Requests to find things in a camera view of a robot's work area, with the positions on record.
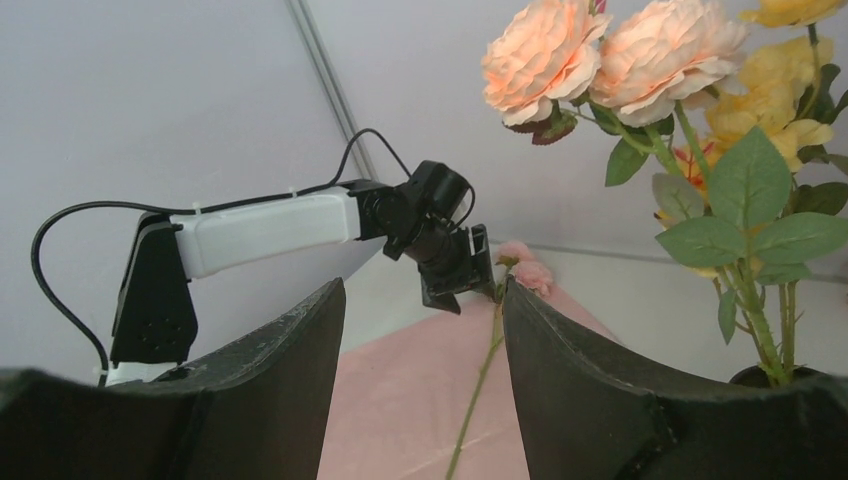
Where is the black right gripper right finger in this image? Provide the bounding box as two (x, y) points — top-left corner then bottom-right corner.
(504, 281), (847, 479)

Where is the yellow artificial flower stem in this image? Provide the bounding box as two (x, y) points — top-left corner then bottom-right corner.
(656, 1), (847, 387)

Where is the pink wrapping paper sheet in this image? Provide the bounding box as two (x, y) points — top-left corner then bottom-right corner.
(316, 284), (624, 480)

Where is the pink artificial rose stem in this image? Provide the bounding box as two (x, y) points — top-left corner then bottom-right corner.
(445, 240), (554, 480)

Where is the dark cylindrical vase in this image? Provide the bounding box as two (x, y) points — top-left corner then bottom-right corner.
(729, 366), (823, 388)

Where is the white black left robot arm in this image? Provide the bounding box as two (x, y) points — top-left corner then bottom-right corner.
(105, 161), (496, 386)

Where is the aluminium corner frame profile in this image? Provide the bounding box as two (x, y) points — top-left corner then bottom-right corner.
(284, 0), (359, 141)

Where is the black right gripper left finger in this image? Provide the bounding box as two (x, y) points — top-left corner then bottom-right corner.
(1, 279), (346, 479)

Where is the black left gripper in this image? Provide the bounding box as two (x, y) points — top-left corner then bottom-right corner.
(404, 221), (496, 315)

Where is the peach artificial rose stem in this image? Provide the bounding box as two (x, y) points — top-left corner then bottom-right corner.
(481, 1), (747, 173)

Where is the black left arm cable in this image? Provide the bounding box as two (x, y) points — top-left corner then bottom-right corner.
(30, 127), (412, 389)

